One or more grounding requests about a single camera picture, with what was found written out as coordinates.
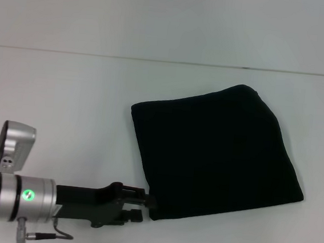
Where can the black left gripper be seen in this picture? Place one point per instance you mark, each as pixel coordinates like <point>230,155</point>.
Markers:
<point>88,203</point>

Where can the black shirt with FREE print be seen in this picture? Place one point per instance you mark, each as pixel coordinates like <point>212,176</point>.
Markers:
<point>216,152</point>

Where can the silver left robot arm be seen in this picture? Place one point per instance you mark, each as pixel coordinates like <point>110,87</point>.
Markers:
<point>14,196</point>

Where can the silver vented wrist camera box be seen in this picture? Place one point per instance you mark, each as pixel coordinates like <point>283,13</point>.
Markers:
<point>13,147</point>

